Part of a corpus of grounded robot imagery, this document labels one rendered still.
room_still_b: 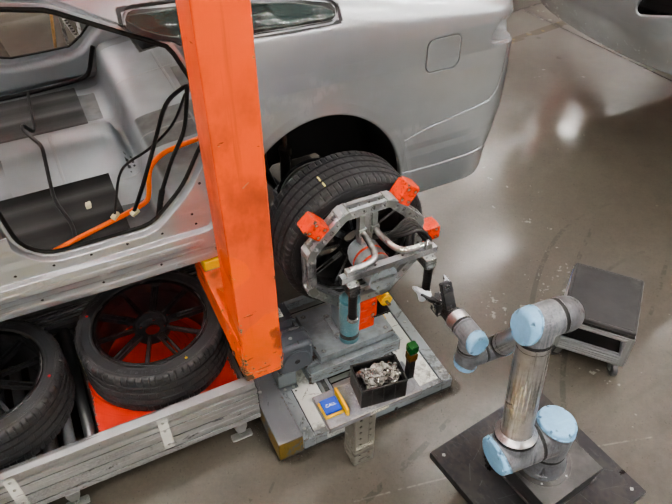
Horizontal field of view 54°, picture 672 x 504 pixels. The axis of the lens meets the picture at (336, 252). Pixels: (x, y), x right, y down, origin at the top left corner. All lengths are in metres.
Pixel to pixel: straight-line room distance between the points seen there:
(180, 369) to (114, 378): 0.27
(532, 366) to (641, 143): 3.42
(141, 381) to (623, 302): 2.30
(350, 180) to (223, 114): 0.83
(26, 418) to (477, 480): 1.79
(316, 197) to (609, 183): 2.75
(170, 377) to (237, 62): 1.48
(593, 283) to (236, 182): 2.12
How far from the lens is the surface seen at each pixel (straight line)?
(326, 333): 3.31
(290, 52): 2.58
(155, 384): 2.93
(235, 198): 2.12
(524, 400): 2.34
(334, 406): 2.75
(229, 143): 2.00
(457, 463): 2.87
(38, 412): 2.97
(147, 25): 2.43
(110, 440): 2.93
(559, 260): 4.20
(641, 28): 4.58
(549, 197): 4.66
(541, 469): 2.75
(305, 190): 2.67
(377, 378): 2.73
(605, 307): 3.52
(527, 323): 2.11
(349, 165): 2.71
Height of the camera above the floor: 2.76
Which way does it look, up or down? 43 degrees down
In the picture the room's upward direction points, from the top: straight up
